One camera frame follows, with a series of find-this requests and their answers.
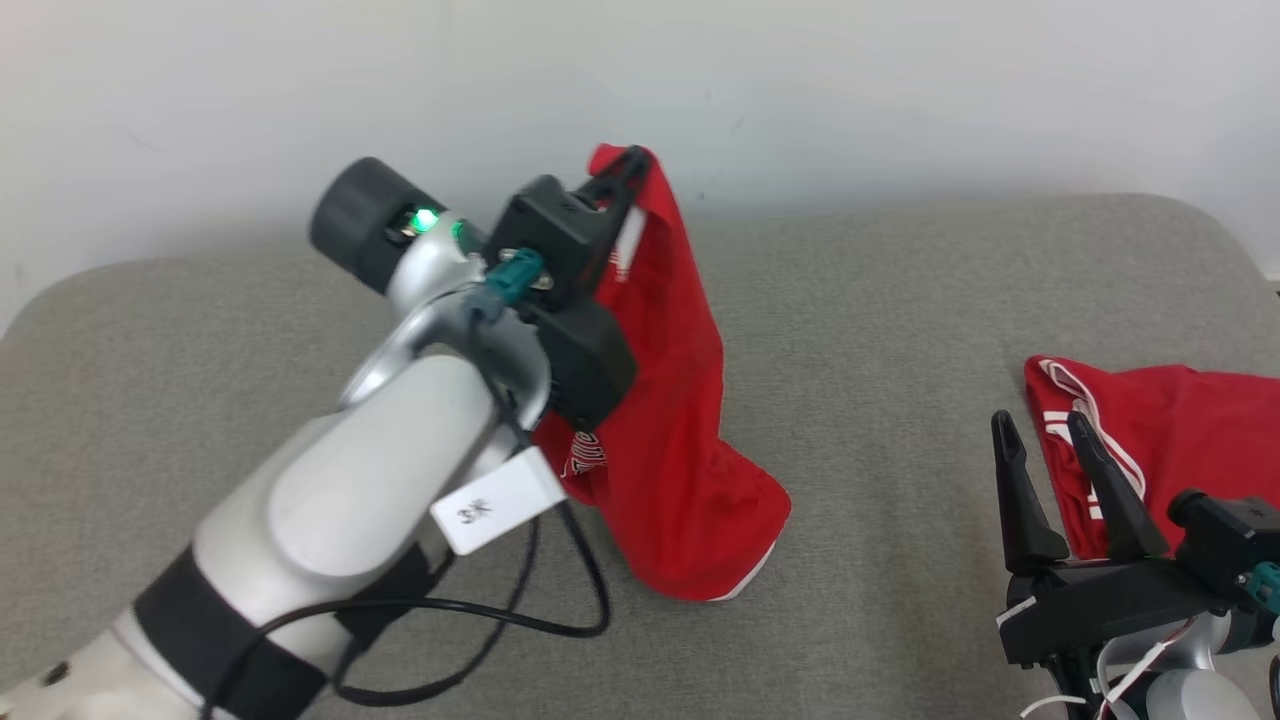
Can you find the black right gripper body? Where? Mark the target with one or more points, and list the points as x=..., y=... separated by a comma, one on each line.
x=1100, y=610

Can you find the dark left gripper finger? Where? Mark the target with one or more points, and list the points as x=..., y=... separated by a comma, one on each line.
x=625, y=170

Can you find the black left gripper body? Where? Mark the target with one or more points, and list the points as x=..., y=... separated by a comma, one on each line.
x=590, y=365

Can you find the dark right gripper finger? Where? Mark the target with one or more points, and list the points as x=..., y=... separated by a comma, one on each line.
x=1020, y=500
x=1110, y=490

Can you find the red Bulls 23 jersey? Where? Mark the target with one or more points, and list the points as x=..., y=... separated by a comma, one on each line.
x=1200, y=430

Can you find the red shorts white side panels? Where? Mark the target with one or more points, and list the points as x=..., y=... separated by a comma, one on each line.
x=670, y=450

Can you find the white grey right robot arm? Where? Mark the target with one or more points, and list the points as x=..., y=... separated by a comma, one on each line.
x=1190, y=690

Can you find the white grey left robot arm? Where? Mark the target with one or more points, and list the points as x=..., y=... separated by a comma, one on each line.
x=350, y=520

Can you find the grey fabric sofa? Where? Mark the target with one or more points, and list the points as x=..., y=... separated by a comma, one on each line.
x=850, y=350

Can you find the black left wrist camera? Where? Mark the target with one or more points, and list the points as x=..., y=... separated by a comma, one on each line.
x=550, y=225

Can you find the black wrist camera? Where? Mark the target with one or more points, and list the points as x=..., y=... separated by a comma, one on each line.
x=550, y=225
x=1230, y=535

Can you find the teal left camera connector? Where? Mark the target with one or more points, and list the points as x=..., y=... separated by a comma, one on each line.
x=512, y=278

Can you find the teal camera connector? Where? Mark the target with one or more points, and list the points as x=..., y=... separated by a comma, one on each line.
x=512, y=278
x=1266, y=585

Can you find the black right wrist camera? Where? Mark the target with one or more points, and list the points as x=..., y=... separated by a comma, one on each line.
x=1230, y=535

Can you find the teal right camera connector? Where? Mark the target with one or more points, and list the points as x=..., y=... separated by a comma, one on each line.
x=1266, y=585

